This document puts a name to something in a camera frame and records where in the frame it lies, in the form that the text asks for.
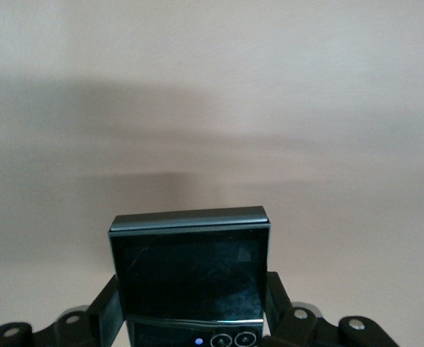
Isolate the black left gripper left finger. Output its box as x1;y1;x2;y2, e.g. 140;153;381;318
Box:
0;274;130;347

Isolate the black flip phone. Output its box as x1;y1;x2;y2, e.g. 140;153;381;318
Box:
107;205;271;347

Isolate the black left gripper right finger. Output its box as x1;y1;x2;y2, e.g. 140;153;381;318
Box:
261;270;403;347

